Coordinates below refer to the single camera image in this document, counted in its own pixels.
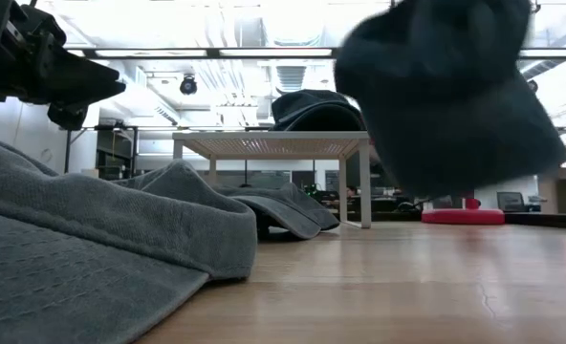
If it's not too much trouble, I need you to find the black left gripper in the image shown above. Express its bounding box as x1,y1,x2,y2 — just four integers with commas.
0,0,127,131

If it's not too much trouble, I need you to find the blue denim baseball cap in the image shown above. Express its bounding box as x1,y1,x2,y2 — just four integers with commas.
270,89,366,133

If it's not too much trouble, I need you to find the black storage rack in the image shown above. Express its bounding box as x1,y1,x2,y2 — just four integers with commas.
64,124,140,181

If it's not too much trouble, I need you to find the small white shelf table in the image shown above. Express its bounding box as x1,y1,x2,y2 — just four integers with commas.
171,131,373,229

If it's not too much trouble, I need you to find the red desk lamp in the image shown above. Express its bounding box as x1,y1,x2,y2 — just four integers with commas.
420,193,507,226

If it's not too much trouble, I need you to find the dark computer monitor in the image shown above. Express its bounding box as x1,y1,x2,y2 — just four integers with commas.
496,191,528,213

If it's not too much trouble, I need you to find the black overhead camera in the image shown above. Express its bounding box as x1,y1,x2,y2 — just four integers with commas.
179,74,199,97

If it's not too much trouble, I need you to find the black frame beam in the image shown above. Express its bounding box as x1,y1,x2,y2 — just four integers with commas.
65,46,566,60

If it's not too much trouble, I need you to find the black aluminium table frame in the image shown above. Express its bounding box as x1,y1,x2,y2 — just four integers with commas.
505,211,566,229

